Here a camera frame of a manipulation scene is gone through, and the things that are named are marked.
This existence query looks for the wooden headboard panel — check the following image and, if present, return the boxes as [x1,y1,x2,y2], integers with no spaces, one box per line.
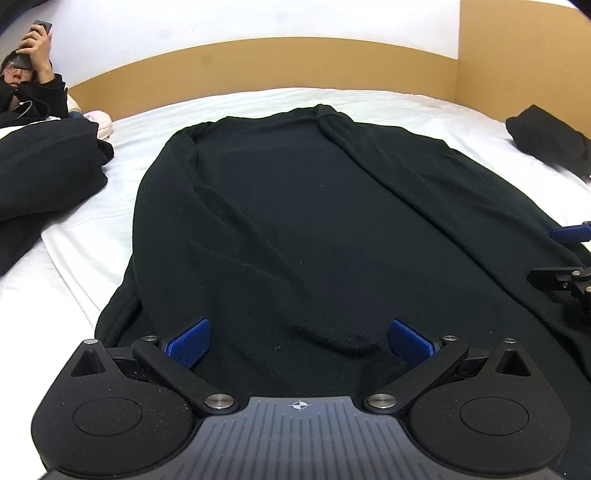
[73,1,590,132]

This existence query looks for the black garment pile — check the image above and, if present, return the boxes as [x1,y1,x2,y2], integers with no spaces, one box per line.
[1,118,114,274]

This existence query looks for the pink white pillow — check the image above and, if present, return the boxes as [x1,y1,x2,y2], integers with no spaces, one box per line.
[67,95,113,141]

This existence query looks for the black folded garment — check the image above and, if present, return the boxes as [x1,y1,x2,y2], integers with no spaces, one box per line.
[505,105,590,182]

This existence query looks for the black fleece garment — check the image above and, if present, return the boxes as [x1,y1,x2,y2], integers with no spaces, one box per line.
[95,105,590,479]

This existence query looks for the person in black hoodie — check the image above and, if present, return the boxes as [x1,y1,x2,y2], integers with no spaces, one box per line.
[1,20,69,128]

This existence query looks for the white bed sheet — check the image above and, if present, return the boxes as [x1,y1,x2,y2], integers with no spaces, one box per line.
[1,88,590,331]

